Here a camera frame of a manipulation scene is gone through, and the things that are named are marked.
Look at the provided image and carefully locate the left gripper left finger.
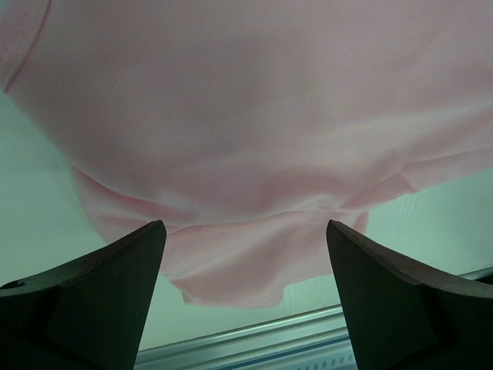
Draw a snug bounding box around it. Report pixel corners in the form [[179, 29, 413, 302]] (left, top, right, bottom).
[[1, 220, 166, 369]]

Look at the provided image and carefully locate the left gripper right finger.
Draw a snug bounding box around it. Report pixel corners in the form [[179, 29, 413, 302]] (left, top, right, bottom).
[[327, 220, 492, 369]]

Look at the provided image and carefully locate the aluminium mounting rail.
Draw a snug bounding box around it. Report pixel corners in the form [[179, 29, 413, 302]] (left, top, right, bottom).
[[136, 269, 493, 370]]

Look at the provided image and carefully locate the pink t shirt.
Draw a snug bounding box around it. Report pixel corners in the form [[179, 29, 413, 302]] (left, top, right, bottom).
[[1, 1, 492, 308]]

